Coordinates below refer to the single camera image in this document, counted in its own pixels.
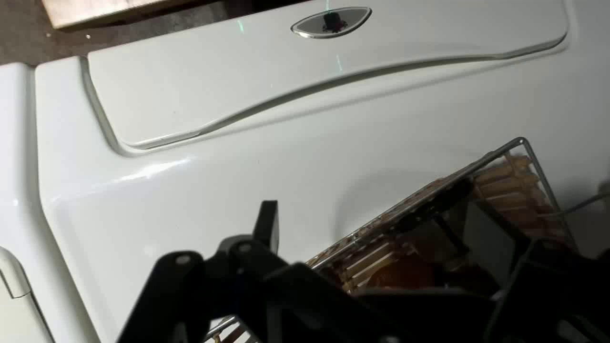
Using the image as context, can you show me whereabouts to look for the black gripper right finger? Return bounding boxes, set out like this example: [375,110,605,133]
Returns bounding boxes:
[462,196,610,343]

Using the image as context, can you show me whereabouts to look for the woven wicker basket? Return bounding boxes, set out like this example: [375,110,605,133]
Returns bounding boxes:
[205,137,571,343]

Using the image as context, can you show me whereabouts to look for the white dryer machine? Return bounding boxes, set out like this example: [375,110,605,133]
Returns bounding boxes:
[0,63,98,343]

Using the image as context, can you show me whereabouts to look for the white washing machine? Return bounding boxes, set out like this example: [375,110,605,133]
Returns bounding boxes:
[33,0,610,343]

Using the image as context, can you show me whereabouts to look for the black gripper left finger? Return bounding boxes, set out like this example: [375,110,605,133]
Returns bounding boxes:
[115,198,331,343]

